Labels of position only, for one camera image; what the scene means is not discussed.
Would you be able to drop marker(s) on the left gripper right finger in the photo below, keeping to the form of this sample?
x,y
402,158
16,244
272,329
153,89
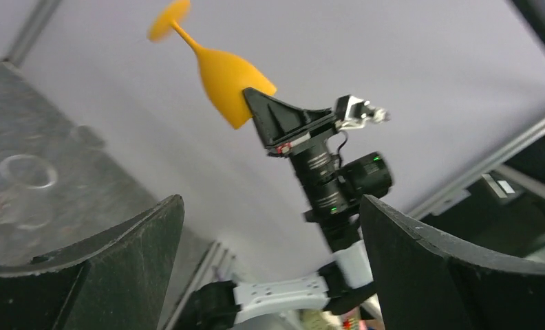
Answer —
x,y
429,279

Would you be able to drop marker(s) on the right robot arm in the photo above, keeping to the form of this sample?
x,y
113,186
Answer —
x,y
334,190

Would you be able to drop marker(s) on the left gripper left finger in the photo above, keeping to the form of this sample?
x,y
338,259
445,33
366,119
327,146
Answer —
x,y
116,279

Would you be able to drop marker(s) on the yellow-orange plastic wine glass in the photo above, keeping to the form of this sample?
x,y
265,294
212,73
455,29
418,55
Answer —
x,y
224,75

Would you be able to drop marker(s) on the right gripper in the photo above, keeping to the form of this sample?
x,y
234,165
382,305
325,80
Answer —
x,y
300,135

